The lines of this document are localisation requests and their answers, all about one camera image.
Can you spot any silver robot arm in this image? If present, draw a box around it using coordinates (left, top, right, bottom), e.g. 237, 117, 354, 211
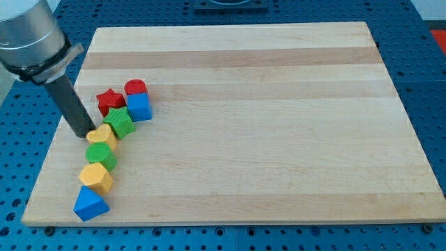
1, 0, 84, 84

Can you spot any green star block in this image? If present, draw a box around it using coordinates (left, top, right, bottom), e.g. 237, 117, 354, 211
102, 107, 136, 139

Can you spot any red star block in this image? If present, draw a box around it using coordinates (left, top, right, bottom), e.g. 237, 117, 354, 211
96, 89, 126, 117

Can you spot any wooden board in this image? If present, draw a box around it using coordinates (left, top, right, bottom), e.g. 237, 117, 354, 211
21, 21, 446, 227

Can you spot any blue cube block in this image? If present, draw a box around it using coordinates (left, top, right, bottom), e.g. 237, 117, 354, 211
128, 93, 153, 122

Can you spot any red rounded block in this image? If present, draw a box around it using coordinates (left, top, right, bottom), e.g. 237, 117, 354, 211
124, 79, 148, 96

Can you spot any yellow heart block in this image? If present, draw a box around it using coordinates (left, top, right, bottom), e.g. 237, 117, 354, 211
86, 124, 117, 151

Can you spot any green cylinder block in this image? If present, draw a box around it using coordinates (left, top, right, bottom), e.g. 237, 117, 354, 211
85, 142, 117, 172

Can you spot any yellow hexagon block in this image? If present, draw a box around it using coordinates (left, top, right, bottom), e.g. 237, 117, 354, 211
78, 162, 114, 195

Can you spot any blue triangle block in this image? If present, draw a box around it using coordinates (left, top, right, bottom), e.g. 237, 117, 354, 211
73, 185, 110, 222

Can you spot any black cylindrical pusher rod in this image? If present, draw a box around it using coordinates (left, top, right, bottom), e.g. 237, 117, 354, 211
44, 75, 95, 138

